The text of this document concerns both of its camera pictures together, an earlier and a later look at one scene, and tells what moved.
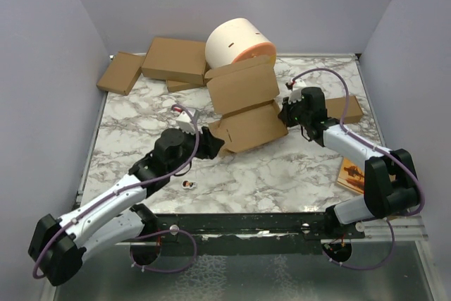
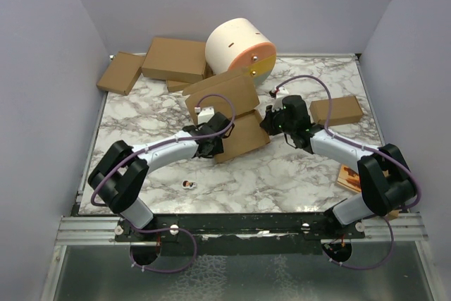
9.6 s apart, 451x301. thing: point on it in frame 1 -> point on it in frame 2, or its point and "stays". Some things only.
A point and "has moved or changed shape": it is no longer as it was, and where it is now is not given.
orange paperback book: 351,175 stays
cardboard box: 244,94 has moved or changed shape
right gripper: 285,115 -> 267,123
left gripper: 208,145 stays
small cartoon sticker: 186,184 stays
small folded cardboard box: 345,109 stays
